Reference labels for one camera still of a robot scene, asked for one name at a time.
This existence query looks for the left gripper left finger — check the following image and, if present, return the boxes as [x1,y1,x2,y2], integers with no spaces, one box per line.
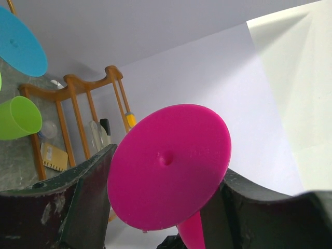
[1,144,117,248]

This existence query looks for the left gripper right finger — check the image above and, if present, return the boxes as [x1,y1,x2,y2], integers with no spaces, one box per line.
[200,170,331,248]

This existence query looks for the magenta wine glass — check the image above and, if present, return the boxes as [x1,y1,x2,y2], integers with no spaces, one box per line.
[107,104,231,248]

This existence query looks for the dark blue wine glass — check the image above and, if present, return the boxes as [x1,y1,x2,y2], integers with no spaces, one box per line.
[1,7,48,77]

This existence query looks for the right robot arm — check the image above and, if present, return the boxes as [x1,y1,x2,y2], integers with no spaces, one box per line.
[157,233,187,249]

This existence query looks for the white item on rack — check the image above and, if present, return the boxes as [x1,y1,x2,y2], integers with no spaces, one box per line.
[89,118,112,152]

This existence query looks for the orange wooden tiered rack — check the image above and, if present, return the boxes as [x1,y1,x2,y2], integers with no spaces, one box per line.
[19,65,130,167]

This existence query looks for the brown spiral notebook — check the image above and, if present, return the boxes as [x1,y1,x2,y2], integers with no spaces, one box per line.
[40,143,68,172]

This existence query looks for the clear plastic cap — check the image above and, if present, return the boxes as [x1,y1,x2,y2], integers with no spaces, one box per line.
[40,120,58,139]

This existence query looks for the yellow cube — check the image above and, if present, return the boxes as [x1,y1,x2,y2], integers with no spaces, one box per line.
[125,112,137,128]

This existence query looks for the gold wire glass rack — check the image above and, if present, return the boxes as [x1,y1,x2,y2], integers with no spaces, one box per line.
[7,0,16,15]

